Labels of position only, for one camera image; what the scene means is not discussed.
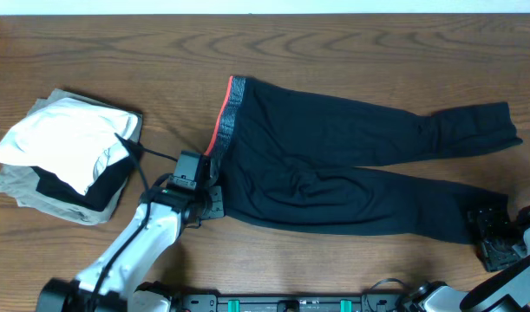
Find beige folded garment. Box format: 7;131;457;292
0;88;143;225

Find black leggings with red waistband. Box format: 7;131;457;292
206;76;520;244

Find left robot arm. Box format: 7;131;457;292
36;152;224;312

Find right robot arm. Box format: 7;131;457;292
399;205;530;312

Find black folded garment in pile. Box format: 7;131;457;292
32;156;134;211

